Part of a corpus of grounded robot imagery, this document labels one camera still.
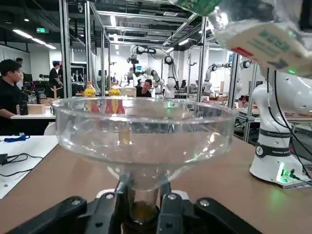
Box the clear funnel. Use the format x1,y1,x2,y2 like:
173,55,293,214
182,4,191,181
50,96,240,220

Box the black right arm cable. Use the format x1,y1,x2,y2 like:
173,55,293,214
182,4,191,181
266,67,312,182

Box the white desk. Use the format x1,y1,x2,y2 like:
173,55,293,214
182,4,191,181
0,135,59,199

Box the clear plastic drink bottle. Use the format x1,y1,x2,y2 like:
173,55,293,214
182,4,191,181
168,0,312,74

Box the person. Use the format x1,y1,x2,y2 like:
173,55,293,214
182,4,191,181
48,60,64,98
0,59,25,136
136,79,154,98

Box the blue desk lamp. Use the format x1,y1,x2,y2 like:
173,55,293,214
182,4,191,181
3,135,31,144

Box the yellow-capped yellow drink bottle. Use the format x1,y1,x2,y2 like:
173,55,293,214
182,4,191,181
83,81,97,98
108,82,122,98

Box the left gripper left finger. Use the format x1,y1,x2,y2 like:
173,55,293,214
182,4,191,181
7,172,135,234

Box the dark glass bottle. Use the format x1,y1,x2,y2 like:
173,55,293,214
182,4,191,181
121,201,160,234

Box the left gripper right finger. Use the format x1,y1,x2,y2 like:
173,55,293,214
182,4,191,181
157,180,264,234

